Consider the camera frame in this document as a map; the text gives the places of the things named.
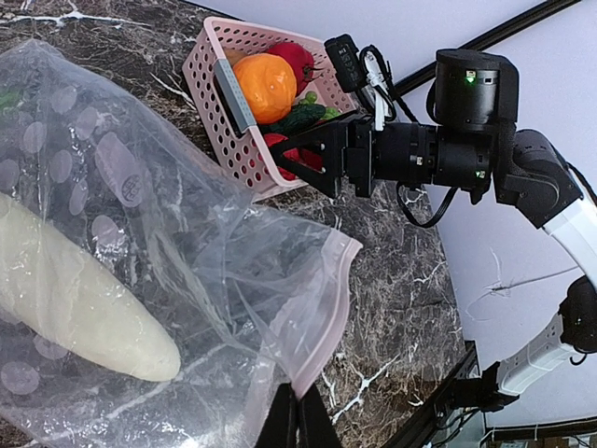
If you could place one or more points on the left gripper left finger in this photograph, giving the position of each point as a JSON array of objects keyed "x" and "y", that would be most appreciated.
[{"x": 281, "y": 425}]

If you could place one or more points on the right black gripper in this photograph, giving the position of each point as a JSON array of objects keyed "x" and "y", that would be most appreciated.
[{"x": 347, "y": 151}]

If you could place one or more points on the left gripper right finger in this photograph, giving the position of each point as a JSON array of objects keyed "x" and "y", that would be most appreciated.
[{"x": 315, "y": 429}]

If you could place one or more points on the clear zip top bag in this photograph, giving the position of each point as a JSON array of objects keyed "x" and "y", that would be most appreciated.
[{"x": 252, "y": 296}]

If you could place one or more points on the white toy radish with leaves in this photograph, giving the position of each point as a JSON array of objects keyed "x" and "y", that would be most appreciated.
[{"x": 91, "y": 184}]

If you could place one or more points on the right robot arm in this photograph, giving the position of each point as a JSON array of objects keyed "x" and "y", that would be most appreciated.
[{"x": 472, "y": 144}]

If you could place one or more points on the red toy fruit front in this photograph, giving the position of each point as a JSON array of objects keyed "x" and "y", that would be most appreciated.
[{"x": 301, "y": 155}]

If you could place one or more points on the green toy cucumber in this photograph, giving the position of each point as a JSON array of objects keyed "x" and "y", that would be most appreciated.
[{"x": 300, "y": 118}]

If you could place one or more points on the green toy grapes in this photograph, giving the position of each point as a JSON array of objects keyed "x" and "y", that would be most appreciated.
[{"x": 311, "y": 107}]

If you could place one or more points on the orange toy fruit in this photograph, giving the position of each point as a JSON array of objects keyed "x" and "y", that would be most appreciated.
[{"x": 268, "y": 84}]

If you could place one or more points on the red toy tomato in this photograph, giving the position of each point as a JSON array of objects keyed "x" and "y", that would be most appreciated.
[{"x": 301, "y": 61}]

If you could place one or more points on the pink perforated plastic basket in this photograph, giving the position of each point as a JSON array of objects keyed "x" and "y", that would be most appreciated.
[{"x": 230, "y": 125}]

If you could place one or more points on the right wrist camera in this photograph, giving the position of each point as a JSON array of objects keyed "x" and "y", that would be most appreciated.
[{"x": 366, "y": 75}]

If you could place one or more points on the right black frame post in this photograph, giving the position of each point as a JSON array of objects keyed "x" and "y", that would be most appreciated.
[{"x": 497, "y": 34}]

